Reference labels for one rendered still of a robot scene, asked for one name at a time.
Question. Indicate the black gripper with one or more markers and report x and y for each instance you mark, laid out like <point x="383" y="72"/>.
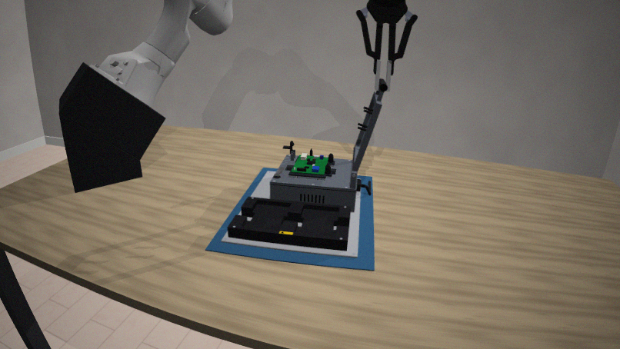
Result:
<point x="386" y="11"/>

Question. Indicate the green circuit board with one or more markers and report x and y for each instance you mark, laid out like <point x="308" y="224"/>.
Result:
<point x="310" y="164"/>

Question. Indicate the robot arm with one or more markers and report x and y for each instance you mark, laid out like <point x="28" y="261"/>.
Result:
<point x="148" y="65"/>

